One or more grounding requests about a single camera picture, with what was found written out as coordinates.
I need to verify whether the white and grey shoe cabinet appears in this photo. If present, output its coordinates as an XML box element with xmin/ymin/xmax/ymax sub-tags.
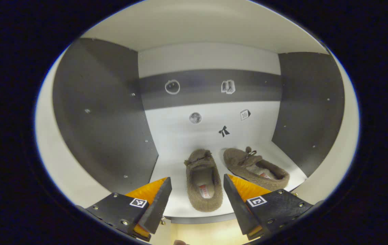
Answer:
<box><xmin>34</xmin><ymin>0</ymin><xmax>360</xmax><ymax>225</ymax></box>

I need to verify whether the brown fuzzy shoe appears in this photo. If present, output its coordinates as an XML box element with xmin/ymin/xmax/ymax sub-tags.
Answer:
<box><xmin>184</xmin><ymin>149</ymin><xmax>223</xmax><ymax>212</ymax></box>
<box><xmin>223</xmin><ymin>146</ymin><xmax>290</xmax><ymax>192</ymax></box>

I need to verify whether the white cabinet door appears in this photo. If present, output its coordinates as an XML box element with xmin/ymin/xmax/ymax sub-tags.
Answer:
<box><xmin>35</xmin><ymin>48</ymin><xmax>113</xmax><ymax>208</ymax></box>
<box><xmin>293</xmin><ymin>51</ymin><xmax>360</xmax><ymax>205</ymax></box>

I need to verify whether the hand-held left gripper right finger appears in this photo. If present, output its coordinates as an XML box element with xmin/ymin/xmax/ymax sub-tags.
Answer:
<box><xmin>223</xmin><ymin>174</ymin><xmax>314</xmax><ymax>240</ymax></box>

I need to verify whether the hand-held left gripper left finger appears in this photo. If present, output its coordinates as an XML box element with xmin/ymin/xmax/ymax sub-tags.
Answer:
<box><xmin>86</xmin><ymin>176</ymin><xmax>173</xmax><ymax>242</ymax></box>

